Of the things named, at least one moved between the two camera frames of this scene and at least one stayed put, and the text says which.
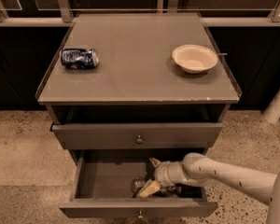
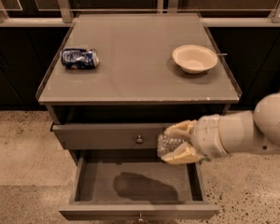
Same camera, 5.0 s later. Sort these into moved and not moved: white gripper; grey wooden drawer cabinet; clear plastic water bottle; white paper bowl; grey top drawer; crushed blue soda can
Moved: clear plastic water bottle; white gripper
Not moved: crushed blue soda can; white paper bowl; grey top drawer; grey wooden drawer cabinet
